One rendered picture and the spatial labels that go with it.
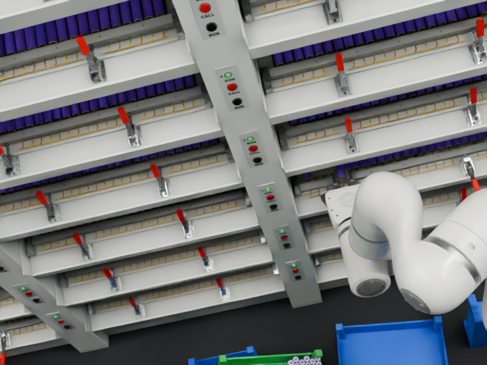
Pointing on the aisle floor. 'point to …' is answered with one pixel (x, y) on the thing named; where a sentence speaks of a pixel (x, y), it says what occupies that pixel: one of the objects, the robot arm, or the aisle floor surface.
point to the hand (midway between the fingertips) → (342, 178)
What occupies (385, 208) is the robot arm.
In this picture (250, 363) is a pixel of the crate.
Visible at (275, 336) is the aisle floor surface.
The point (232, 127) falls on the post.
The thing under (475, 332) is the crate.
